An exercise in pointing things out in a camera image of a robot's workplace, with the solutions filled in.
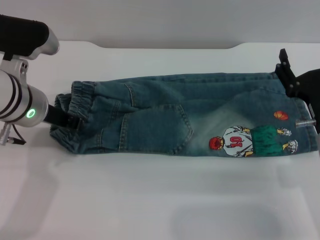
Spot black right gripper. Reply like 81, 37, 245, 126
274, 48, 320, 133

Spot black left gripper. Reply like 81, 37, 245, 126
43, 103, 85, 131

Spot blue denim shorts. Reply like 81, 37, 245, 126
49, 71, 318, 162

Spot small silver connector pin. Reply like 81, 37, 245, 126
294, 119, 316, 128

